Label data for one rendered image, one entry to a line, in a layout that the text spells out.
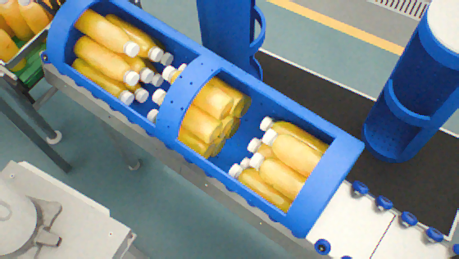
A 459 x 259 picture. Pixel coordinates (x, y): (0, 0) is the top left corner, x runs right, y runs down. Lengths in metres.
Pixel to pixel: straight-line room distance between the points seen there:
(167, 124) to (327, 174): 0.42
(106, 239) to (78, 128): 1.46
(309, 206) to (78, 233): 0.57
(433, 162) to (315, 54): 0.88
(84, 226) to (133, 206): 1.14
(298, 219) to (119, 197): 1.43
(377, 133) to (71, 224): 1.57
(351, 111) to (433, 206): 0.59
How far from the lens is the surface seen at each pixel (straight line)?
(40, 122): 2.42
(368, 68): 2.71
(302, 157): 1.10
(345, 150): 1.08
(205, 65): 1.17
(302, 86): 2.40
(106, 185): 2.42
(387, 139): 2.34
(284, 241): 1.36
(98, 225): 1.21
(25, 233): 1.17
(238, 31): 1.82
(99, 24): 1.35
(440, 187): 2.34
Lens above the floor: 2.20
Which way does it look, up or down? 65 degrees down
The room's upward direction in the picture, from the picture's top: 4 degrees counter-clockwise
